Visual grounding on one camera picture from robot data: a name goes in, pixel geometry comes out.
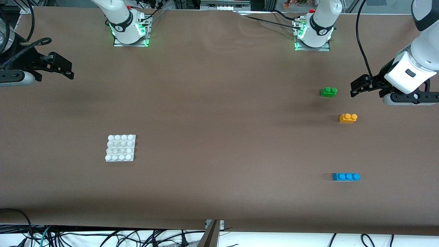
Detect blue three-stud block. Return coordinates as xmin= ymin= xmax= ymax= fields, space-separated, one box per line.
xmin=332 ymin=173 xmax=360 ymax=181

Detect orange background objects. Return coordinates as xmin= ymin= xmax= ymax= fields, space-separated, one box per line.
xmin=283 ymin=0 xmax=309 ymax=9

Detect white studded base plate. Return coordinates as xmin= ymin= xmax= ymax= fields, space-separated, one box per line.
xmin=105 ymin=134 xmax=136 ymax=162

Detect black cable on table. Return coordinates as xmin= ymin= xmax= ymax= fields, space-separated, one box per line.
xmin=244 ymin=16 xmax=300 ymax=30
xmin=273 ymin=10 xmax=302 ymax=21
xmin=139 ymin=0 xmax=168 ymax=23

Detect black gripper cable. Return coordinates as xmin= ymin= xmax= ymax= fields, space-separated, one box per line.
xmin=0 ymin=0 xmax=52 ymax=69
xmin=356 ymin=0 xmax=375 ymax=79

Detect silver aluminium frame rail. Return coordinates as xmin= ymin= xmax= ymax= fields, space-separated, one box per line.
xmin=200 ymin=0 xmax=251 ymax=11

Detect dark metal profile bar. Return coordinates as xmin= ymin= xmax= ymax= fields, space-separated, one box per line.
xmin=197 ymin=220 xmax=220 ymax=247

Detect black looped cable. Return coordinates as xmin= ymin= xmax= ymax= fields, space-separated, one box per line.
xmin=0 ymin=208 xmax=33 ymax=240

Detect teal cable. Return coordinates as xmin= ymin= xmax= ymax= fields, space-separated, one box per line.
xmin=39 ymin=225 xmax=52 ymax=247

